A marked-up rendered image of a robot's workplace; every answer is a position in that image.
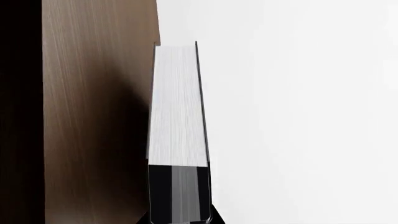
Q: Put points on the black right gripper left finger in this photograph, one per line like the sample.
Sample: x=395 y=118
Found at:
x=145 y=221

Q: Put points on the white-paged book with dark cover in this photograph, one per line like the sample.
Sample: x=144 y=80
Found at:
x=177 y=105

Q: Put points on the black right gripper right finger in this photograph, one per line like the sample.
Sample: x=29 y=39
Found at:
x=216 y=218

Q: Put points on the brown wooden shelf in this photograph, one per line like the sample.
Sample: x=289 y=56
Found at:
x=90 y=93

